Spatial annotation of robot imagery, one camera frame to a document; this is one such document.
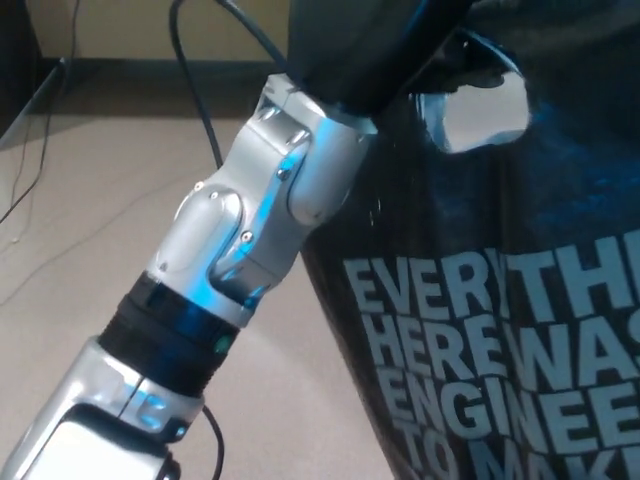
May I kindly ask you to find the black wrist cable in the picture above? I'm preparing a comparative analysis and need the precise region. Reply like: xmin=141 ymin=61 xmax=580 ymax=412
xmin=168 ymin=0 xmax=289 ymax=480

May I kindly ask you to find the thick black power cable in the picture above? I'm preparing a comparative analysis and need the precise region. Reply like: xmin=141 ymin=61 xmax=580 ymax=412
xmin=0 ymin=0 xmax=83 ymax=225

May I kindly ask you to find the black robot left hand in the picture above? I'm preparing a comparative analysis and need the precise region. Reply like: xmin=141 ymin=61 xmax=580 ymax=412
xmin=285 ymin=0 xmax=472 ymax=119

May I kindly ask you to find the thin grey floor wire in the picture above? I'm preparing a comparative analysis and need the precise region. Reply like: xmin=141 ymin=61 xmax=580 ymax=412
xmin=0 ymin=192 xmax=151 ymax=307

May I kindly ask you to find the black bag with white text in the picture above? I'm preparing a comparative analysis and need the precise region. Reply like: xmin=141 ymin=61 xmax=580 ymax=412
xmin=303 ymin=0 xmax=640 ymax=480

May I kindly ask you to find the thin black cable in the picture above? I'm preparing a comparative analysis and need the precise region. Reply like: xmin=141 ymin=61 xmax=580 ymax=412
xmin=8 ymin=134 xmax=29 ymax=206

